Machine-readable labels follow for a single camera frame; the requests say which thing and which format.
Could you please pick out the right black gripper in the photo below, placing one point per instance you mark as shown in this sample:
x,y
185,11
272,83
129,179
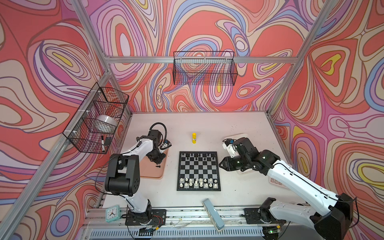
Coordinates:
x,y
227,160

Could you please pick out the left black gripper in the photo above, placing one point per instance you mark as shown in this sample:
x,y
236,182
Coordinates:
x,y
159,160

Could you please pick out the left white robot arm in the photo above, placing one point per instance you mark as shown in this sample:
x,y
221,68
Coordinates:
x,y
123,173

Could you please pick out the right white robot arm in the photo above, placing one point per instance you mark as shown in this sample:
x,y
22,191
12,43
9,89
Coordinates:
x,y
329,214

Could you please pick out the pink plastic tray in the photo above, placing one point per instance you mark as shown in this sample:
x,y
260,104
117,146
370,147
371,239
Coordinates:
x,y
148,169

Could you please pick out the white plastic tray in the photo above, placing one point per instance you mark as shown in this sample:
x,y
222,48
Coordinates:
x,y
240,136

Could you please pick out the black and silver chessboard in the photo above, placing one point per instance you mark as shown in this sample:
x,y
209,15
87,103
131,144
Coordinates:
x,y
198,171

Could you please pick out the pink calculator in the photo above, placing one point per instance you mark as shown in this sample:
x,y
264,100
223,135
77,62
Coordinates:
x,y
276,183

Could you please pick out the grey stapler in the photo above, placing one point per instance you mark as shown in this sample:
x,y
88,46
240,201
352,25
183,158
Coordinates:
x,y
214,216

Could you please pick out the black marker pen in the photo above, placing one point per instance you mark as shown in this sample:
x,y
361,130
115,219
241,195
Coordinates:
x,y
103,144

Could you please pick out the silver tape roll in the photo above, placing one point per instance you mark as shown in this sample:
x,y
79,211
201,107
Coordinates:
x,y
105,123

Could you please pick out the green alarm clock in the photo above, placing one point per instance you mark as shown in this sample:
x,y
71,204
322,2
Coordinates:
x,y
113,214

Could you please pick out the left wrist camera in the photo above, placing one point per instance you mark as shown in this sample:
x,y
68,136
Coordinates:
x,y
165,145

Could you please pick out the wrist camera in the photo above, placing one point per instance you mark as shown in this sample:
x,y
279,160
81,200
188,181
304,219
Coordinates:
x,y
228,144
165,145

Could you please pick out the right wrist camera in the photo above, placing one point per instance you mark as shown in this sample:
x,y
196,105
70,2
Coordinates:
x,y
228,144

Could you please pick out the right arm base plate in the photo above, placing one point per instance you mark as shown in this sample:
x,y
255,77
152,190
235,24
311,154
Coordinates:
x,y
253,216

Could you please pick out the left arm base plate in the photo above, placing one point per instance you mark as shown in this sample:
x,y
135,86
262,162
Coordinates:
x,y
154,218

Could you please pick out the left black wire basket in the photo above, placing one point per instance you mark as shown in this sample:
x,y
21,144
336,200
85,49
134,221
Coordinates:
x,y
82,133

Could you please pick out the black wire basket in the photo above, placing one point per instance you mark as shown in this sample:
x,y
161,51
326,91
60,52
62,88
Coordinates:
x,y
204,68
82,133

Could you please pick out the back black wire basket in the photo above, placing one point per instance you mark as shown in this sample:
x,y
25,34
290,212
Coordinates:
x,y
204,68

